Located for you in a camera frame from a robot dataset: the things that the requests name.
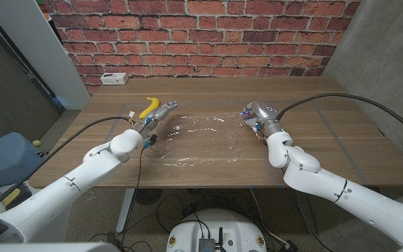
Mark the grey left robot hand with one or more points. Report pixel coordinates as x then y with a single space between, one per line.
156 117

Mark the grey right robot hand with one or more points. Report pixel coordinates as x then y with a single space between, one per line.
264 115

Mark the clear plastic wrap sheet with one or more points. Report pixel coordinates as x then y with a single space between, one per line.
201 143

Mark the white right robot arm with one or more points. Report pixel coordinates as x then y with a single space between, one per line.
327 182

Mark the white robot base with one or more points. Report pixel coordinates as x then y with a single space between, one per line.
216 231

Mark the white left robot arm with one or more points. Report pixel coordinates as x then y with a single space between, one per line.
65 189

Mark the yellow toy banana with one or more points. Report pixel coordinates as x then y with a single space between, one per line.
149 106

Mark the grey tape outline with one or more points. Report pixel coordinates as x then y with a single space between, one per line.
205 103

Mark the white power strip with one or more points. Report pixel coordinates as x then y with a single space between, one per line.
114 78

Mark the round black floor fan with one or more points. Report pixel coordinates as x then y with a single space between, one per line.
148 196

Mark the red brick printed backdrop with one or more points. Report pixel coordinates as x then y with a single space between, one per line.
201 35

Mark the white table leg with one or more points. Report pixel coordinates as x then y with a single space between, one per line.
124 210

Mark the grey table leg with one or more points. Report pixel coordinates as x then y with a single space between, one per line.
306 213

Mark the white pillar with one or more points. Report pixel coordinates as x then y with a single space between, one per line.
37 45

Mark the blue plastic bin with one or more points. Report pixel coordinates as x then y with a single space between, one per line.
7 161

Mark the yellow and black device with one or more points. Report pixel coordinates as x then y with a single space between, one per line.
10 197

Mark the white robot torso edge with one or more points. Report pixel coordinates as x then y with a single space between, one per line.
47 248

